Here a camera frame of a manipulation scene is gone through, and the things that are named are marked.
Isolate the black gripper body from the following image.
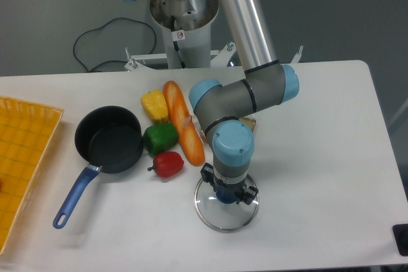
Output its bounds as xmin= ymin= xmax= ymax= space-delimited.
xmin=211 ymin=168 xmax=257 ymax=204

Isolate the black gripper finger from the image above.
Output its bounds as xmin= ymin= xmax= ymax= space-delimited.
xmin=200 ymin=162 xmax=217 ymax=192
xmin=235 ymin=185 xmax=258 ymax=205

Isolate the glass lid blue knob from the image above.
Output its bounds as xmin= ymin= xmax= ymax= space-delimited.
xmin=194 ymin=175 xmax=260 ymax=233

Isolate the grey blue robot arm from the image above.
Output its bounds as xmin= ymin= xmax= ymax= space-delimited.
xmin=128 ymin=0 xmax=299 ymax=204

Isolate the red bell pepper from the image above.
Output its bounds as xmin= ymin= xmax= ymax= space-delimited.
xmin=147 ymin=152 xmax=184 ymax=178

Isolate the green bell pepper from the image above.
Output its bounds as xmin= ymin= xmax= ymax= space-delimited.
xmin=143 ymin=123 xmax=179 ymax=156

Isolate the wrapped bread slice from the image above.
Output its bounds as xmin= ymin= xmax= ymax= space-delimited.
xmin=191 ymin=115 xmax=257 ymax=145

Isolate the orange baguette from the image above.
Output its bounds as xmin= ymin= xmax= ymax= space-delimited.
xmin=163 ymin=80 xmax=205 ymax=166

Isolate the yellow bell pepper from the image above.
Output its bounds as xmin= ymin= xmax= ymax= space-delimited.
xmin=140 ymin=90 xmax=168 ymax=124

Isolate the black object table corner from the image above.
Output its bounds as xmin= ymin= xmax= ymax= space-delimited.
xmin=392 ymin=224 xmax=408 ymax=257

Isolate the yellow woven basket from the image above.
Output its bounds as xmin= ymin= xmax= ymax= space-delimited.
xmin=1 ymin=96 xmax=64 ymax=253

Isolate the black pan blue handle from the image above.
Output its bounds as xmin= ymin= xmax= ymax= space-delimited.
xmin=53 ymin=106 xmax=143 ymax=229

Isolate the black cable on floor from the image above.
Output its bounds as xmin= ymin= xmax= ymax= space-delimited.
xmin=73 ymin=17 xmax=157 ymax=73

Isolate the white table leg bracket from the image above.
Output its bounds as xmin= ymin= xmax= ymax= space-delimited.
xmin=291 ymin=45 xmax=303 ymax=64

